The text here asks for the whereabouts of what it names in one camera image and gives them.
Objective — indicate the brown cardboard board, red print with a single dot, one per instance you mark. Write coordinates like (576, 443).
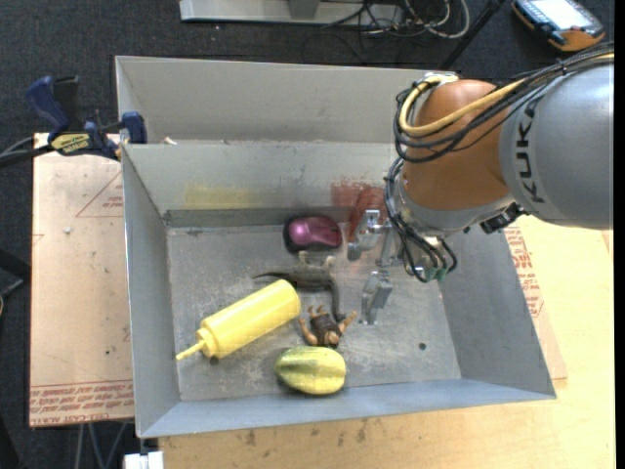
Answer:
(78, 271)

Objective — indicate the pink computer mouse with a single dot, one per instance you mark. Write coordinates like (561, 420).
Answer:
(312, 232)

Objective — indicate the dark toy lizard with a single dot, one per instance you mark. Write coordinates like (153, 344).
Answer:
(312, 279)

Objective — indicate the yellow-green toy star fruit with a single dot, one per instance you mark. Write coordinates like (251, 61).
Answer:
(310, 370)

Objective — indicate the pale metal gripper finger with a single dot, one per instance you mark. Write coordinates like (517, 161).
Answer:
(371, 223)
(377, 293)

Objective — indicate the grey metal bin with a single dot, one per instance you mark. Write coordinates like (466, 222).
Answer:
(234, 105)

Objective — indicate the yellow squeeze bottle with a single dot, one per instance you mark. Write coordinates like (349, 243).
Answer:
(251, 318)

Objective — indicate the brown toy figure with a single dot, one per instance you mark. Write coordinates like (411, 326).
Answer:
(324, 330)

